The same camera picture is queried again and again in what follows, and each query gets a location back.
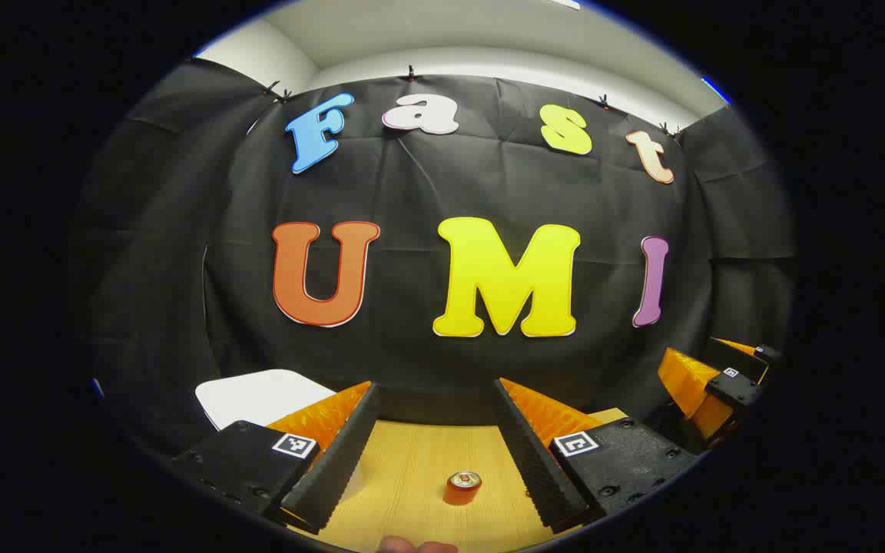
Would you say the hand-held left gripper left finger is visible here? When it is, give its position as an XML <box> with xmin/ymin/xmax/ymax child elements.
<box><xmin>172</xmin><ymin>381</ymin><xmax>382</xmax><ymax>535</ymax></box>

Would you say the red pop can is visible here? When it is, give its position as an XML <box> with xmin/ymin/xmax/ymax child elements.
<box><xmin>443</xmin><ymin>471</ymin><xmax>483</xmax><ymax>506</ymax></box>

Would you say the black backdrop cloth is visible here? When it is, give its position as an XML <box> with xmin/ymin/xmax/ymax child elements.
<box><xmin>70</xmin><ymin>58</ymin><xmax>797</xmax><ymax>454</ymax></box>

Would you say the wooden desktop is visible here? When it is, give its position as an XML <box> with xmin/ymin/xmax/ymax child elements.
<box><xmin>289</xmin><ymin>407</ymin><xmax>628</xmax><ymax>553</ymax></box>

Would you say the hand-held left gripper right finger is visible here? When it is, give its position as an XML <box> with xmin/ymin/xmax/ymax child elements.
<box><xmin>492</xmin><ymin>377</ymin><xmax>699</xmax><ymax>536</ymax></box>

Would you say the white desktop garbage bin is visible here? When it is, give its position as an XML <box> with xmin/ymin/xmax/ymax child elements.
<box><xmin>195</xmin><ymin>369</ymin><xmax>366</xmax><ymax>494</ymax></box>

